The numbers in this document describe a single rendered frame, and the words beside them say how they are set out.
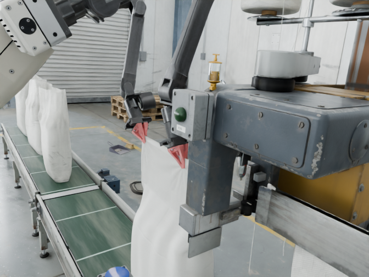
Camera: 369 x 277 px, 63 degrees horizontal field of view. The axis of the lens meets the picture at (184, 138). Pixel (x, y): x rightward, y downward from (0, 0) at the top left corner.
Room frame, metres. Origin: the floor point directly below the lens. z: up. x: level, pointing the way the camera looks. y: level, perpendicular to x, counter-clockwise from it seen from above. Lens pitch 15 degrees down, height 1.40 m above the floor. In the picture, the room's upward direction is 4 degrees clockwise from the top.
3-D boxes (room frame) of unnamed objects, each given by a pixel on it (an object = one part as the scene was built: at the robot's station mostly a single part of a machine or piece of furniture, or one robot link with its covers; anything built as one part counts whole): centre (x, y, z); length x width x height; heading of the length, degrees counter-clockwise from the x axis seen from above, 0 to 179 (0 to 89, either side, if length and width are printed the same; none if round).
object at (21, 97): (3.50, 1.88, 0.74); 0.47 x 0.20 x 0.72; 38
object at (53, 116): (2.35, 1.04, 0.74); 0.47 x 0.22 x 0.72; 34
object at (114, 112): (6.61, 0.94, 0.07); 1.20 x 0.82 x 0.14; 124
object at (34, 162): (2.93, 1.46, 0.34); 2.21 x 0.39 x 0.09; 36
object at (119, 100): (6.58, 0.94, 0.36); 1.20 x 0.82 x 0.14; 122
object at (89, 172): (2.91, 1.45, 0.35); 2.26 x 0.48 x 0.14; 36
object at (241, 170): (0.80, -0.17, 1.11); 0.03 x 0.03 x 0.06
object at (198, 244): (0.63, -0.05, 0.98); 0.09 x 0.05 x 0.05; 126
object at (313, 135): (0.59, -0.19, 1.21); 0.30 x 0.25 x 0.30; 36
